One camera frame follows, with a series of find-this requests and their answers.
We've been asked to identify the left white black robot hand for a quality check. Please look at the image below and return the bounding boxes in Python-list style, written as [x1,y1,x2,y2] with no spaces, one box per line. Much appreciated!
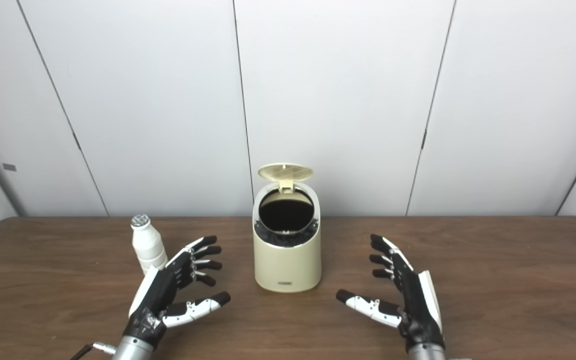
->
[123,235,231,349]

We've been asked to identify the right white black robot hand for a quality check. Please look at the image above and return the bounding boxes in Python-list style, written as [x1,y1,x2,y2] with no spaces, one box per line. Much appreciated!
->
[336,234,446,353]

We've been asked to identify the small white plastic bottle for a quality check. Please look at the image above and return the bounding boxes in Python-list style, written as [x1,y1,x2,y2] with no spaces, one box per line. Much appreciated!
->
[130,214,168,275]

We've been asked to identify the cream-colored plastic bin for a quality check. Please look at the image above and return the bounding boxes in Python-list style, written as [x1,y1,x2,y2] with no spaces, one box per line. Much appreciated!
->
[252,181,322,293]

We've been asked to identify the black bin liner bag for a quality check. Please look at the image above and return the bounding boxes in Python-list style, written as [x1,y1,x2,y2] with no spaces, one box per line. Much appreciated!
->
[254,192,320,248]

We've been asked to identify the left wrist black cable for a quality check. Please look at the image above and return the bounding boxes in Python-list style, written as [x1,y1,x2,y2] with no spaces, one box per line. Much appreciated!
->
[70,342,119,360]

